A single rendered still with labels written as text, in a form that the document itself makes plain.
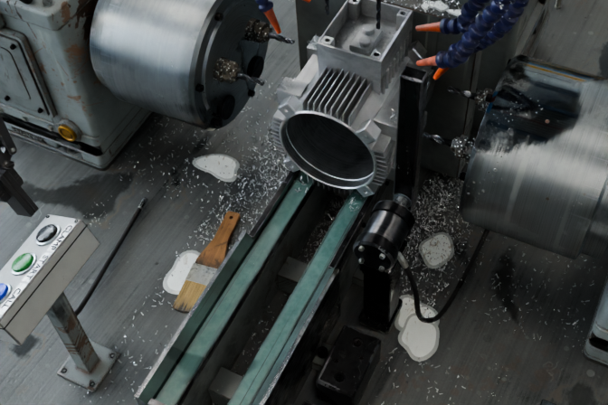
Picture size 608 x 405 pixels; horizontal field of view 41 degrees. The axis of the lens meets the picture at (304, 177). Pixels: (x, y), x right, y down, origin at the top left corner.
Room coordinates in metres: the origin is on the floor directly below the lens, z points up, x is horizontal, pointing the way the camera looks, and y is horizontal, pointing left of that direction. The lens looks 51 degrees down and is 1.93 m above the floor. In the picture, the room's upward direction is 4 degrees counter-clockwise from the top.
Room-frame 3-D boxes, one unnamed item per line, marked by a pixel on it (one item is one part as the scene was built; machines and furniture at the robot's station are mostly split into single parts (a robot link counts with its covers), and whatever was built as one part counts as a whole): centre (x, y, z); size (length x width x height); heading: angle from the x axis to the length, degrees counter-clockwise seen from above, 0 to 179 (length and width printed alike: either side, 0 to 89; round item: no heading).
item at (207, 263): (0.76, 0.16, 0.80); 0.21 x 0.05 x 0.01; 158
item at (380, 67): (0.91, -0.11, 1.11); 0.12 x 0.11 x 0.07; 150
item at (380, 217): (0.77, -0.22, 0.92); 0.45 x 0.13 x 0.24; 150
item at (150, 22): (1.06, 0.22, 1.04); 0.37 x 0.25 x 0.25; 60
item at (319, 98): (0.88, -0.09, 1.02); 0.20 x 0.19 x 0.19; 150
